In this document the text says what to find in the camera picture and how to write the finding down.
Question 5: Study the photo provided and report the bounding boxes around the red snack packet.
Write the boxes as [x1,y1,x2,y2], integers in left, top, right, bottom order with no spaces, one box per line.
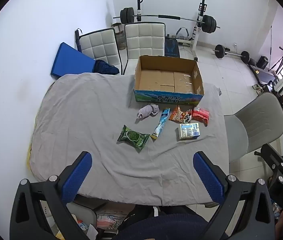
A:
[192,107,210,126]

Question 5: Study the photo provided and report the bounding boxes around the orange cartoon snack packet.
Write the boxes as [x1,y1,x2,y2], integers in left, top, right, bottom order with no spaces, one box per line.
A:
[169,105,192,124]

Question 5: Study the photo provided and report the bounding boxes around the green snack packet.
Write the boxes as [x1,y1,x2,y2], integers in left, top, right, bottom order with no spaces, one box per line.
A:
[117,125,150,150]

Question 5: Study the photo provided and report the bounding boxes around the long light blue packet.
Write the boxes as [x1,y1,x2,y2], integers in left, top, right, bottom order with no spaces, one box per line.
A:
[151,108,170,140]

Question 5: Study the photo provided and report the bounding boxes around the lilac sock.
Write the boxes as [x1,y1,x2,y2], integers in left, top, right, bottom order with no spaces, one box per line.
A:
[137,104,159,119]

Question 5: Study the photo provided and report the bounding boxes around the grey plastic chair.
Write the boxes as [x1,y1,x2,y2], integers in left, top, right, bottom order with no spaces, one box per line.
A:
[224,93,283,163]

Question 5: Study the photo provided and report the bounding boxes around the grey table cloth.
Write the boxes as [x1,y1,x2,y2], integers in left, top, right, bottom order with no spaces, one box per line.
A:
[29,73,229,206]

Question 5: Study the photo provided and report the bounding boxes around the floor barbell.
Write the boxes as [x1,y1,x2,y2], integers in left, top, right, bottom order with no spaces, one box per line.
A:
[213,44,250,64]

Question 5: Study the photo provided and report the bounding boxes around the open cardboard box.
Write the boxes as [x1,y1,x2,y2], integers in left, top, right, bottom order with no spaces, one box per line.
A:
[134,55,204,106]

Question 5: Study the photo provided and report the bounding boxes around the blue foam mat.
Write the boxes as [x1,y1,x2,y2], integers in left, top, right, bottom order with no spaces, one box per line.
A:
[51,42,95,78]

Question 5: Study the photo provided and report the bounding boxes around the dark blue cloth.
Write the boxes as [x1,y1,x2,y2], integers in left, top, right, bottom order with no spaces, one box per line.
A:
[93,60,119,75]

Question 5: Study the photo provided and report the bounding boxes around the barbell on rack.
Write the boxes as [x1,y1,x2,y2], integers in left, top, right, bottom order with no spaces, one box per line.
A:
[113,7,220,34]

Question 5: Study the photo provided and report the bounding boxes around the black blue bench pad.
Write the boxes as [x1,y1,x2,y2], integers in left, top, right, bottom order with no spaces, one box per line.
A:
[165,37,180,58]

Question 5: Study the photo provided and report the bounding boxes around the white weight bench rack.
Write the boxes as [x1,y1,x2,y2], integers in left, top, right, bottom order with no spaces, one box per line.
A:
[177,0,207,61]

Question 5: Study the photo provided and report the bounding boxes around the left white padded chair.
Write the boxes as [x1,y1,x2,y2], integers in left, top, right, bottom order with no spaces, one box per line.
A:
[75,28,122,74]

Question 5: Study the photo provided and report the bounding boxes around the white padded chair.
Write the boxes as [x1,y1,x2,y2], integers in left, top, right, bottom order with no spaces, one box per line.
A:
[75,28,122,74]
[122,22,166,75]

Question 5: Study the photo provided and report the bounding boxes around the right white padded chair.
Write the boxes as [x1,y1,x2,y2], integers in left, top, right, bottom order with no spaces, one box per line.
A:
[122,22,166,75]

